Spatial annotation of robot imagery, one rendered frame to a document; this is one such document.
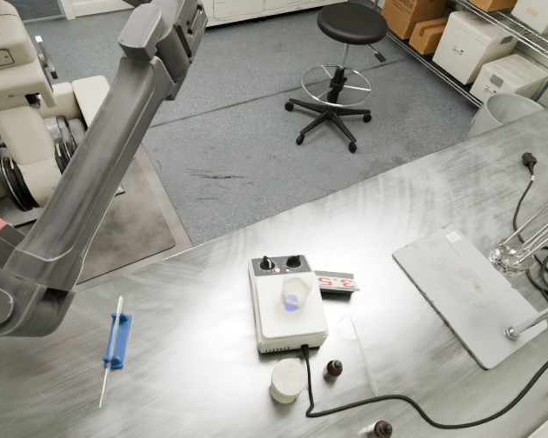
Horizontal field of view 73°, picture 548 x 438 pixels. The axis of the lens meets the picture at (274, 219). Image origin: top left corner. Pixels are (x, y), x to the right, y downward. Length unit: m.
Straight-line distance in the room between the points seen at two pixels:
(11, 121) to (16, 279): 0.81
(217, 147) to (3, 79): 1.23
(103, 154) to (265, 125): 1.87
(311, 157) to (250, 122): 0.45
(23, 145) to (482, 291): 1.24
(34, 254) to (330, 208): 0.68
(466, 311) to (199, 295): 0.57
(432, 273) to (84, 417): 0.75
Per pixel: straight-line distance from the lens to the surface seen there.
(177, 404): 0.75
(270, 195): 1.94
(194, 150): 2.15
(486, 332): 0.92
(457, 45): 2.88
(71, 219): 0.49
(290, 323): 0.69
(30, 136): 1.26
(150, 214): 1.43
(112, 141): 0.51
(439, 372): 0.85
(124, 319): 0.80
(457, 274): 0.96
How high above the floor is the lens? 1.48
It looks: 54 degrees down
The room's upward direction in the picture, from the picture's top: 8 degrees clockwise
